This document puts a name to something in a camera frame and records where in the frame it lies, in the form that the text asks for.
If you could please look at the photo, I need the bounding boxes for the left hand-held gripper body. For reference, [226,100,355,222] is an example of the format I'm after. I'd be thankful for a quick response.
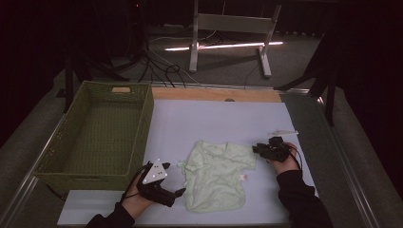
[136,159,178,209]

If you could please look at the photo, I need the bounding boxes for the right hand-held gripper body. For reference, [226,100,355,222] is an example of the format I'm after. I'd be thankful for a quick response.
[266,128,299,163]

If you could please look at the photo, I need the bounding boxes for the light green baby garment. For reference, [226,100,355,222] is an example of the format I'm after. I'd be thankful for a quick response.
[177,140,258,214]

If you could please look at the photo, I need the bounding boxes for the green woven basket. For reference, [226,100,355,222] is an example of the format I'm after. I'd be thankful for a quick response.
[32,80,155,192]

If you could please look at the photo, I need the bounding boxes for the person's right hand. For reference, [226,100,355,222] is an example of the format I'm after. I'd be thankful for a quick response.
[267,142,301,176]

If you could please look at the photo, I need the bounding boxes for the person's left hand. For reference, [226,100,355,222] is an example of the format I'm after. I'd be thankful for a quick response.
[121,172,157,220]

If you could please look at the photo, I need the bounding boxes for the white table mat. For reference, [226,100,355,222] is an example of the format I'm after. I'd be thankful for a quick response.
[56,98,328,226]

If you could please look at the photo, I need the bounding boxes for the black metal stand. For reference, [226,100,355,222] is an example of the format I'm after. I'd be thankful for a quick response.
[274,18,341,127]
[56,47,131,115]

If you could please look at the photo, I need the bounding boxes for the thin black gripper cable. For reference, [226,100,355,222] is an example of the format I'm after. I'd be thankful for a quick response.
[284,142,304,174]
[119,161,154,205]

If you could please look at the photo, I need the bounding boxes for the tangled black floor cables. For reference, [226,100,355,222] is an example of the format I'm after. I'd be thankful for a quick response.
[137,47,188,88]

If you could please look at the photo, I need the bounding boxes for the white metal desk frame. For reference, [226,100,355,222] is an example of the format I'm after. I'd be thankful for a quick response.
[188,0,282,79]

